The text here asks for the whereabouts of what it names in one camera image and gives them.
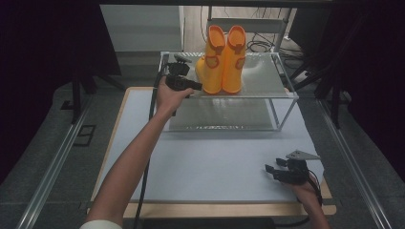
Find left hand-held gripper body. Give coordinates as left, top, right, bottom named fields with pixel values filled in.
left=164, top=53, right=193, bottom=92

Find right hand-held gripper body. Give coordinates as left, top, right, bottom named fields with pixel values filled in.
left=278, top=149, right=321, bottom=186

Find yellow duck rain boot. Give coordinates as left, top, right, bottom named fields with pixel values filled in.
left=222, top=24, right=248, bottom=95
left=194, top=24, right=227, bottom=95

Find metal frame shoe rack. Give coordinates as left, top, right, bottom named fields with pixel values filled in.
left=152, top=51, right=300, bottom=133

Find person's left hand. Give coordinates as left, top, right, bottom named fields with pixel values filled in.
left=155, top=75, right=195, bottom=120

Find person's right hand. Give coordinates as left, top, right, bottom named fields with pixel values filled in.
left=288, top=177, right=321, bottom=205

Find wooden-edged white work board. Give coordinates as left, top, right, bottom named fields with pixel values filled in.
left=94, top=89, right=326, bottom=204

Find white cabinet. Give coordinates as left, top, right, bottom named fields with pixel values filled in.
left=99, top=4, right=186, bottom=53

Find black stand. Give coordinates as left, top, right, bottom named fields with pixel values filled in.
left=59, top=72, right=126, bottom=126
left=289, top=62, right=352, bottom=130

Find grey metal stand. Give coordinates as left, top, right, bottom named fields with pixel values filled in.
left=205, top=6, right=292, bottom=53

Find dark curtain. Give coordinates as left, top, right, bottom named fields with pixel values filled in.
left=0, top=0, right=122, bottom=185
left=313, top=0, right=405, bottom=183

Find white sleeve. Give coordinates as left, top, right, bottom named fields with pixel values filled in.
left=78, top=219, right=124, bottom=229

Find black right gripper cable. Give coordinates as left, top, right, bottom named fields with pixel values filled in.
left=273, top=170, right=324, bottom=229

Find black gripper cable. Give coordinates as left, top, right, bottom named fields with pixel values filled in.
left=133, top=61, right=168, bottom=229
left=273, top=170, right=324, bottom=229

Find aluminium rail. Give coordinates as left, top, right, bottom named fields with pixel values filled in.
left=317, top=98, right=394, bottom=229
left=15, top=94, right=94, bottom=229

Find black floor cables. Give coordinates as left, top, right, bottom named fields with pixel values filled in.
left=200, top=6, right=308, bottom=62

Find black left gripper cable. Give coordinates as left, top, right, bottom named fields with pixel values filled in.
left=133, top=61, right=168, bottom=229

